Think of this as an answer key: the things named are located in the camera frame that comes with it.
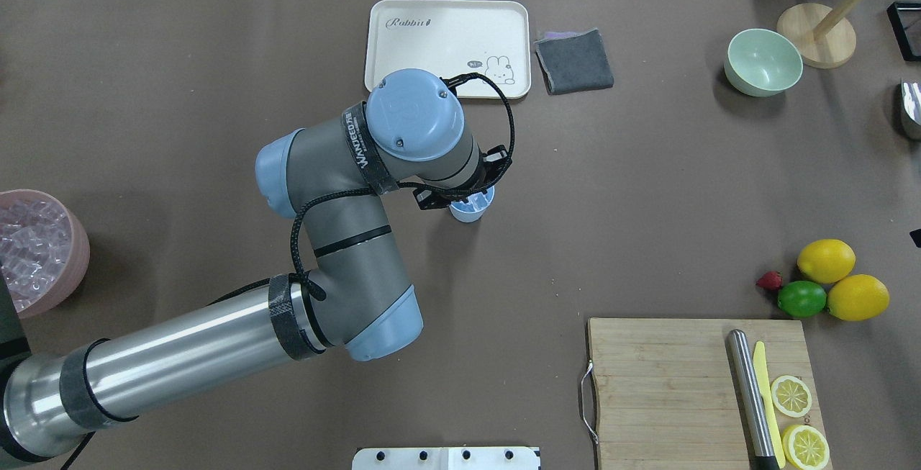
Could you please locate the pink bowl of ice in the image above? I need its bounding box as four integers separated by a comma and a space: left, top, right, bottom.
1, 190, 90, 318

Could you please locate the cream rabbit tray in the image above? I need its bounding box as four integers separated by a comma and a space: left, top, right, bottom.
364, 0, 532, 99

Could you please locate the yellow plastic knife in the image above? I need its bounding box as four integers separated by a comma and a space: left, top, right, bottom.
751, 341, 786, 469

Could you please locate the bamboo cutting board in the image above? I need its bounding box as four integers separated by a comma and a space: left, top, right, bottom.
586, 318, 818, 469

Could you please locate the wooden cup stand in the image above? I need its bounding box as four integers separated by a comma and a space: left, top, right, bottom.
776, 0, 862, 69

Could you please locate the steel ice scoop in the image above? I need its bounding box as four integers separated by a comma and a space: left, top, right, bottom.
900, 80, 920, 142

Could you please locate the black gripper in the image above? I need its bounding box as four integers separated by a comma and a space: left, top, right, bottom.
412, 145, 512, 210

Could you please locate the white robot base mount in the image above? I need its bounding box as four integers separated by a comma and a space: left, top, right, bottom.
351, 445, 542, 469

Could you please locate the yellow lemon far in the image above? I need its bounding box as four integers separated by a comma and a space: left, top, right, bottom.
796, 238, 856, 284

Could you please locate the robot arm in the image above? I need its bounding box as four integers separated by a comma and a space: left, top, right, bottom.
1, 68, 515, 469

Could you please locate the lemon slice lower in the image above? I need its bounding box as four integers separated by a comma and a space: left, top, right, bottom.
781, 425, 831, 469

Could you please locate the pale green bowl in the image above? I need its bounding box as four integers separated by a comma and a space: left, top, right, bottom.
724, 28, 804, 97

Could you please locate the steel muddler rod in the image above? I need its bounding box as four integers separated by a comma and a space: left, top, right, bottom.
727, 329, 779, 469

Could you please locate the lemon slice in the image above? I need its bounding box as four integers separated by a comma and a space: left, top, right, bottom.
770, 374, 815, 418
781, 425, 831, 469

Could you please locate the green lime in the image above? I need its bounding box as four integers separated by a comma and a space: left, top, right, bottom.
777, 281, 828, 318

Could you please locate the grey folded cloth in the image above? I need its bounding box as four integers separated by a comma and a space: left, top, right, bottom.
534, 28, 614, 95

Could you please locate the yellow lemon near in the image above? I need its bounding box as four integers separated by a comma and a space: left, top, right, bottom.
827, 274, 891, 322

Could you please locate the light blue plastic cup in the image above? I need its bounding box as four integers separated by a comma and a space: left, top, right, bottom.
448, 186, 496, 223

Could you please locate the yellow lemon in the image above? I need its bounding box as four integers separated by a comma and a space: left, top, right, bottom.
827, 274, 891, 322
796, 238, 856, 284

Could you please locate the lemon slice upper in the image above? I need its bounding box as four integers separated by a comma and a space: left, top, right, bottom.
770, 374, 815, 418

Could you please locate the red strawberry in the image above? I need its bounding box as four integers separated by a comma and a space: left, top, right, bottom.
756, 271, 784, 292

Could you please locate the black tray frame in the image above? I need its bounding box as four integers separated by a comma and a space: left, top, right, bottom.
886, 1, 920, 61

